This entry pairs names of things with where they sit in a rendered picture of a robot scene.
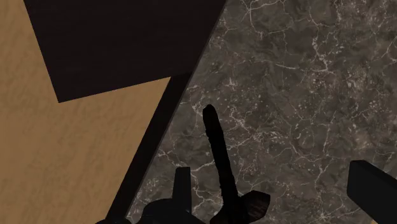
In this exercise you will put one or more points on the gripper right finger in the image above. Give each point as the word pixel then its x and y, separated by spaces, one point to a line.
pixel 375 189

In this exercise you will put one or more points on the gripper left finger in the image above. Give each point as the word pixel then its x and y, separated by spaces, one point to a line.
pixel 182 192

